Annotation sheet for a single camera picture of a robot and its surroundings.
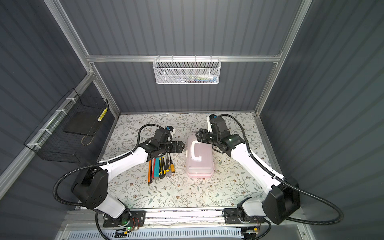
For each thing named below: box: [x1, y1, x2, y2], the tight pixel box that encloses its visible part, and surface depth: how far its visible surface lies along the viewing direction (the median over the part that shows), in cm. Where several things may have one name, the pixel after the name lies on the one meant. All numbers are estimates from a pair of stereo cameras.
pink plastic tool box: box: [185, 134, 215, 179], surface depth 84 cm
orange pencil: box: [148, 160, 152, 184], surface depth 91 cm
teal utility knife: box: [154, 157, 160, 180], surface depth 91 cm
